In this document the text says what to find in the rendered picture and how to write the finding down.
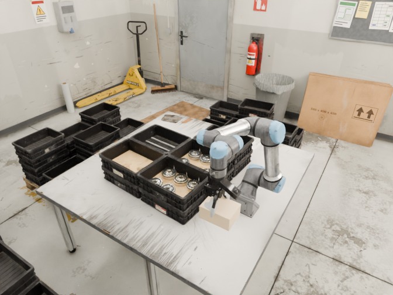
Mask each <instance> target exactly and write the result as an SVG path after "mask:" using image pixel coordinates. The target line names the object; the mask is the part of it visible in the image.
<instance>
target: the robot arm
mask: <svg viewBox="0 0 393 295"><path fill-rule="evenodd" d="M240 135H241V136H246V135H249V136H254V137H256V138H260V142H261V144H262V145H263V146H264V162H265V167H263V166H260V165H258V164H250V165H249V166H248V168H247V170H246V172H245V175H244V177H243V179H242V182H241V183H240V184H239V185H238V186H237V187H236V186H234V185H233V184H232V183H231V182H230V181H229V180H228V179H227V178H226V170H227V160H228V159H230V158H231V157H232V156H233V155H235V154H236V153H237V152H239V150H240V149H241V148H242V147H243V145H244V143H243V139H242V138H241V137H240ZM284 138H285V126H284V124H283V123H281V122H278V121H273V120H270V119H265V118H261V117H258V116H251V117H247V118H242V119H239V120H238V121H237V122H235V123H233V124H230V125H226V126H223V127H220V128H217V129H214V130H211V131H207V130H204V129H201V130H200V131H199V132H198V134H197V136H196V141H197V142H198V143H199V144H200V145H202V146H206V147H209V148H210V169H209V171H208V172H206V176H208V181H207V182H206V184H205V185H204V194H206V195H207V196H210V197H212V196H213V197H212V198H211V199H210V202H205V204H204V206H205V207H206V208H207V209H208V210H209V211H210V212H211V217H213V216H214V215H215V211H216V208H217V206H218V202H219V201H218V199H219V198H221V197H222V196H224V198H227V196H228V194H229V195H230V196H231V197H232V198H234V199H237V198H238V196H239V195H240V194H241V195H243V196H245V197H248V198H251V199H254V201H255V200H256V194H257V189H258V187H262V188H264V189H266V190H270V191H272V192H274V193H279V192H280V191H281V190H282V188H283V186H284V184H285V181H286V177H284V176H282V172H281V170H280V163H279V145H280V143H282V142H283V140H284Z"/></svg>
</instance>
